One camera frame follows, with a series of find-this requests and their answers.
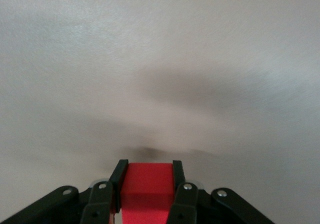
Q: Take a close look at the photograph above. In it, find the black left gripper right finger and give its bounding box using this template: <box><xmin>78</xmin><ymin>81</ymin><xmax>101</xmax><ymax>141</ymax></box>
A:
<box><xmin>166</xmin><ymin>160</ymin><xmax>274</xmax><ymax>224</ymax></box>

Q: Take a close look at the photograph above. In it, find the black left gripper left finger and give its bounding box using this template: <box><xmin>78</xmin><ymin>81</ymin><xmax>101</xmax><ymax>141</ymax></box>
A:
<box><xmin>0</xmin><ymin>159</ymin><xmax>129</xmax><ymax>224</ymax></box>

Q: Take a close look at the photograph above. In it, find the red cube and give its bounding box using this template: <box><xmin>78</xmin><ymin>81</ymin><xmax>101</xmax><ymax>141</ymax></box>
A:
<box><xmin>119</xmin><ymin>162</ymin><xmax>176</xmax><ymax>224</ymax></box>

